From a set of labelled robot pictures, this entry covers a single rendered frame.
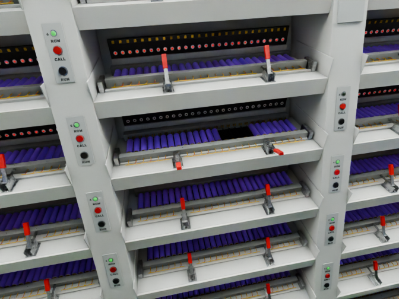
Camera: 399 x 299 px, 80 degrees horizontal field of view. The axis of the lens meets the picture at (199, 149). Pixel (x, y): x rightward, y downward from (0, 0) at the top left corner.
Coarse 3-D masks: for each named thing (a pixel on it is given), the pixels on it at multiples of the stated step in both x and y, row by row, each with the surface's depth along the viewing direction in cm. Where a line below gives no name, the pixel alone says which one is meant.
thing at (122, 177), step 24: (168, 120) 77; (192, 120) 78; (312, 120) 73; (120, 144) 75; (288, 144) 72; (312, 144) 72; (120, 168) 66; (144, 168) 65; (168, 168) 65; (192, 168) 65; (216, 168) 67; (240, 168) 69
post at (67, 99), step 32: (32, 0) 49; (64, 0) 50; (32, 32) 51; (64, 32) 51; (96, 32) 69; (64, 96) 55; (64, 128) 57; (96, 128) 58; (96, 160) 60; (96, 256) 68; (128, 256) 71; (128, 288) 73
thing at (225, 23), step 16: (288, 16) 77; (368, 16) 81; (384, 16) 82; (112, 32) 70; (128, 32) 71; (144, 32) 72; (160, 32) 72; (176, 32) 73; (192, 32) 74; (288, 48) 80; (288, 112) 86; (16, 144) 75
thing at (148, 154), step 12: (288, 132) 73; (300, 132) 72; (192, 144) 69; (204, 144) 69; (216, 144) 69; (228, 144) 70; (240, 144) 71; (252, 144) 71; (276, 144) 71; (120, 156) 66; (132, 156) 66; (144, 156) 67; (156, 156) 68; (192, 156) 68
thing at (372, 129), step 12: (360, 96) 86; (372, 96) 86; (384, 96) 87; (396, 96) 88; (360, 108) 84; (372, 108) 84; (384, 108) 84; (396, 108) 84; (360, 120) 77; (372, 120) 77; (384, 120) 78; (396, 120) 79; (360, 132) 76; (372, 132) 75; (384, 132) 75; (396, 132) 75; (360, 144) 72; (372, 144) 73; (384, 144) 74; (396, 144) 75
